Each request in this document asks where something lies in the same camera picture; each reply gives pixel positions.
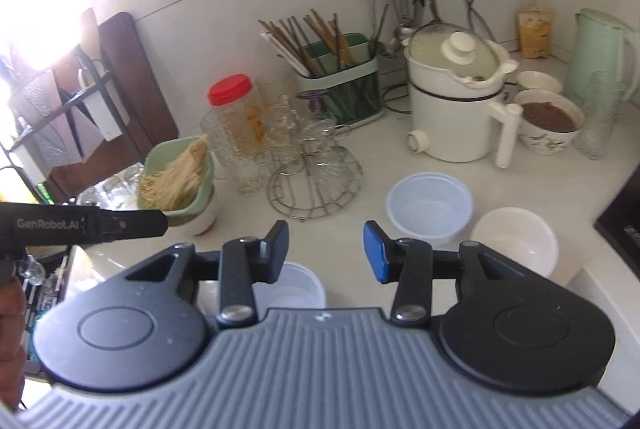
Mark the roll-up sink drying rack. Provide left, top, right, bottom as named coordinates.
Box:
left=20, top=246, right=73, bottom=362

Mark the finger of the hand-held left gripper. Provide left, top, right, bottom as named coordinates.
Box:
left=99, top=207, right=170, bottom=243

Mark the clear glass on stand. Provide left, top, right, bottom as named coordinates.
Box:
left=305, top=124, right=352, bottom=170
left=267, top=101, right=306, bottom=146

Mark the yellow food packet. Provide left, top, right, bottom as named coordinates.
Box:
left=516, top=5, right=557, bottom=60

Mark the tall clear glass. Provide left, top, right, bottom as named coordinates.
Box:
left=255, top=71, right=297, bottom=120

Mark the person's left hand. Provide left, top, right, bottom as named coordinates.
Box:
left=0, top=280, right=28, bottom=416

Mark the green plastic basket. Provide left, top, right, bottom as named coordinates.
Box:
left=137, top=135, right=217, bottom=227

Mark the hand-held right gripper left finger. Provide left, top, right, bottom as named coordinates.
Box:
left=124, top=220, right=292, bottom=330

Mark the white electric cooking pot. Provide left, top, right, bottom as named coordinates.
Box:
left=402, top=23, right=524, bottom=168

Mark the purple stemmed glass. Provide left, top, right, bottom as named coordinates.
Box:
left=297, top=90, right=330, bottom=118

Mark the bundle of dried noodles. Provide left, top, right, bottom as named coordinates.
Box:
left=139, top=134, right=209, bottom=212

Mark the black stove top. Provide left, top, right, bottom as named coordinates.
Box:
left=595, top=181, right=640, bottom=268

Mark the bunch of chopsticks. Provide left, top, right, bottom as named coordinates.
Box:
left=257, top=9, right=359, bottom=78

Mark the wire cup stand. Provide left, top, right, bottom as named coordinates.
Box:
left=265, top=129, right=365, bottom=222

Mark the brown wooden cutting board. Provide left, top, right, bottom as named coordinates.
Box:
left=47, top=11, right=180, bottom=200

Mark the plain white bowl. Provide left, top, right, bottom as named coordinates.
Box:
left=469, top=207, right=560, bottom=278

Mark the bowl of brown powder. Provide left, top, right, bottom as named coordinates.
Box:
left=514, top=89, right=586, bottom=156

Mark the wooden spatula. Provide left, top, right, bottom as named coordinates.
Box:
left=77, top=8, right=102, bottom=66

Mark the clear wine glass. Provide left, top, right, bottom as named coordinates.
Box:
left=19, top=256, right=46, bottom=285

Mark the translucent plastic bowl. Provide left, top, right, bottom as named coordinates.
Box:
left=197, top=261, right=327, bottom=313
left=386, top=173, right=474, bottom=246

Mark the grey patterned board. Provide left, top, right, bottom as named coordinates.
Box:
left=10, top=69, right=96, bottom=167

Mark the textured glass tumbler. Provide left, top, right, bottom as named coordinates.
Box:
left=200, top=111, right=240, bottom=180

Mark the tall ribbed glass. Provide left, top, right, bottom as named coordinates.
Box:
left=574, top=71, right=621, bottom=161

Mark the small white bowl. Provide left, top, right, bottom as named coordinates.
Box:
left=516, top=70, right=565, bottom=96

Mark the red lid plastic jar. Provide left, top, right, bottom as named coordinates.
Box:
left=207, top=74, right=266, bottom=170

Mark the pale green pitcher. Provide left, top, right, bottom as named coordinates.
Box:
left=564, top=8, right=640, bottom=120

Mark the white utensil holder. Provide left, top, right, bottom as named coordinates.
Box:
left=79, top=61, right=127, bottom=142

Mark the green chopstick holder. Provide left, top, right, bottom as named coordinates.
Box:
left=295, top=33, right=385, bottom=126

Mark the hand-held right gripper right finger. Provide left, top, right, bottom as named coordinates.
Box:
left=363, top=219, right=545, bottom=328

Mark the black metal dish rack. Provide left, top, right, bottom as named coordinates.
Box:
left=0, top=59, right=127, bottom=210

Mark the white bowl with red mark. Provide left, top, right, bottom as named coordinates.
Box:
left=167, top=189, right=220, bottom=238

